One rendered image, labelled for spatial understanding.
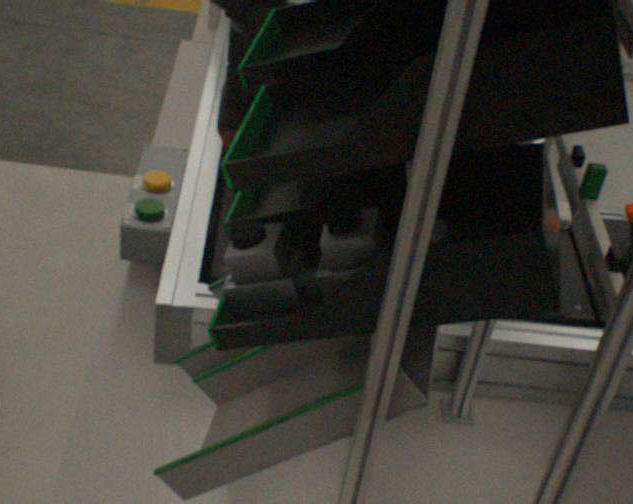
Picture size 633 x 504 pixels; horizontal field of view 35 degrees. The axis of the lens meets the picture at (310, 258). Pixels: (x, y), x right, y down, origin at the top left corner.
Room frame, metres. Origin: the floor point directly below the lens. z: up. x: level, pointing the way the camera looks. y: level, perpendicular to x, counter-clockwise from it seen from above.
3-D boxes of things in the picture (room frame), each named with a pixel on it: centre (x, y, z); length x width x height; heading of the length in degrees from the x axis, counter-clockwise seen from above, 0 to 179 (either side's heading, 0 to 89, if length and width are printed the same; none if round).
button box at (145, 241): (1.15, 0.23, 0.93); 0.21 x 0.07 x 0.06; 4
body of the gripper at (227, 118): (1.08, 0.11, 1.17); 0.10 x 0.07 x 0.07; 4
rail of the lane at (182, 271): (1.35, 0.18, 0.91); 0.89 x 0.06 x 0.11; 4
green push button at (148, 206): (1.08, 0.23, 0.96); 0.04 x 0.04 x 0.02
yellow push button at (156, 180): (1.15, 0.23, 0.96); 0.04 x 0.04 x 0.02
